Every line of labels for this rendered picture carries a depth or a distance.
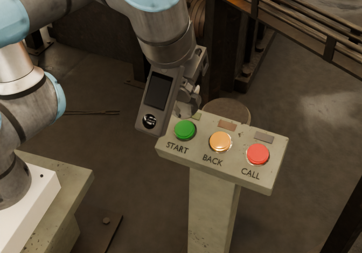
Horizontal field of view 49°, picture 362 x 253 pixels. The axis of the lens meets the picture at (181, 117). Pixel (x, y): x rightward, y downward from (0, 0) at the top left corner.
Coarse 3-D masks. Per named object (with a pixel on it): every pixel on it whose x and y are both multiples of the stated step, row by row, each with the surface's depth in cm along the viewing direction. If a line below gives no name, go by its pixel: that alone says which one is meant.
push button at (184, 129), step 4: (184, 120) 79; (176, 124) 79; (180, 124) 78; (184, 124) 78; (188, 124) 78; (192, 124) 78; (176, 128) 78; (180, 128) 78; (184, 128) 78; (188, 128) 78; (192, 128) 78; (176, 132) 78; (180, 132) 78; (184, 132) 78; (188, 132) 77; (192, 132) 78; (180, 136) 78; (184, 136) 77; (188, 136) 77
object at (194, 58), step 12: (192, 24) 59; (192, 48) 57; (204, 48) 63; (180, 60) 55; (192, 60) 62; (192, 72) 61; (204, 72) 66; (180, 84) 60; (192, 84) 62; (180, 96) 63
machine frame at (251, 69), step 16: (272, 0) 199; (64, 16) 189; (80, 16) 185; (96, 16) 180; (112, 16) 176; (240, 16) 149; (48, 32) 205; (64, 32) 197; (80, 32) 192; (96, 32) 187; (112, 32) 183; (128, 32) 178; (240, 32) 156; (256, 32) 187; (272, 32) 198; (80, 48) 200; (96, 48) 195; (112, 48) 190; (128, 48) 185; (224, 48) 162; (240, 48) 165; (256, 48) 186; (224, 64) 167; (240, 64) 174; (256, 64) 180; (224, 80) 173; (240, 80) 172
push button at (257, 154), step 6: (258, 144) 74; (252, 150) 74; (258, 150) 74; (264, 150) 74; (252, 156) 73; (258, 156) 73; (264, 156) 73; (252, 162) 73; (258, 162) 73; (264, 162) 73
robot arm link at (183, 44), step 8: (176, 40) 56; (184, 40) 52; (192, 40) 55; (144, 48) 53; (152, 48) 52; (160, 48) 51; (168, 48) 51; (176, 48) 52; (184, 48) 53; (152, 56) 53; (160, 56) 53; (168, 56) 53; (176, 56) 53
